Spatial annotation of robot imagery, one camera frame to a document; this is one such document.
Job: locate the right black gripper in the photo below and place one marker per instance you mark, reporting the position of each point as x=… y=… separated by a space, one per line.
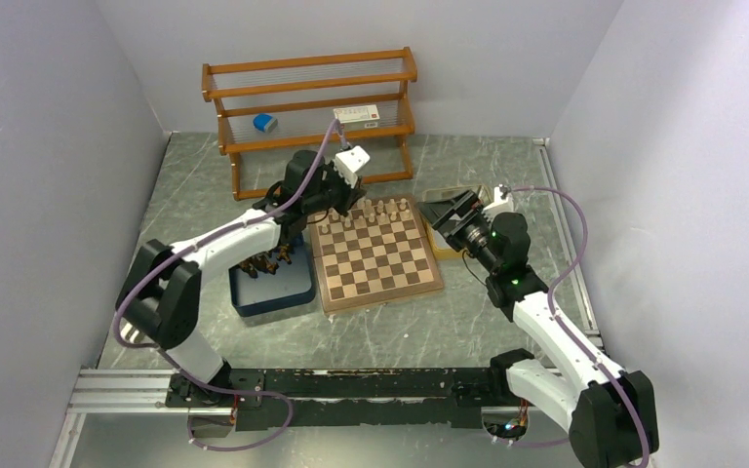
x=467 y=207

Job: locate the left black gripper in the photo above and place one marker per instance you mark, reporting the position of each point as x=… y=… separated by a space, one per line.
x=350 y=196

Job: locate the light queen chess piece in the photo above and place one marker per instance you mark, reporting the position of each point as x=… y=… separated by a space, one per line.
x=368 y=208

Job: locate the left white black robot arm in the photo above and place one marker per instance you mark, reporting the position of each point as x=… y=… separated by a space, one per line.
x=161 y=294

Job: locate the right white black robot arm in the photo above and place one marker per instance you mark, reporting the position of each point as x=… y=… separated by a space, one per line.
x=607 y=413

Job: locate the wooden chess board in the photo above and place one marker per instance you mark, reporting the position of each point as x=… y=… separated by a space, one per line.
x=368 y=261

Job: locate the dark chess pieces pile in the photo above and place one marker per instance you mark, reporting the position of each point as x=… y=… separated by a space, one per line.
x=266 y=263

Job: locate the gold metal tin tray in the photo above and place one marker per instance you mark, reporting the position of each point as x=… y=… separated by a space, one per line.
x=440 y=249

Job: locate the white red card box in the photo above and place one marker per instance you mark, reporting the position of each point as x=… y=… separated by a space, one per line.
x=358 y=117

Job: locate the blue eraser block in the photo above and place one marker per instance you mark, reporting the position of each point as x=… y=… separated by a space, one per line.
x=265 y=123

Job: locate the wooden two-tier shelf rack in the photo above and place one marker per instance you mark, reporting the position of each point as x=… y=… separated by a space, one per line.
x=302 y=94

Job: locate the blue metal tin tray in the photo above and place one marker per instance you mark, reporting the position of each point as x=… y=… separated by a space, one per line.
x=292 y=285

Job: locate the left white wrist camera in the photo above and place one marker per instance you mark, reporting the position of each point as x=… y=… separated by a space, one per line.
x=349 y=163

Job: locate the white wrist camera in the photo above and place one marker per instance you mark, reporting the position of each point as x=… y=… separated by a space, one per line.
x=349 y=163
x=502 y=202

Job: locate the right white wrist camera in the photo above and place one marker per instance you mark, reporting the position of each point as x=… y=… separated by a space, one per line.
x=502 y=202

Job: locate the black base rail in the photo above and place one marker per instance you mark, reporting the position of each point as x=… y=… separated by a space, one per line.
x=457 y=397

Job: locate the aluminium frame rail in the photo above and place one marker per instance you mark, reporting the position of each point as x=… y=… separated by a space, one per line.
x=108 y=412

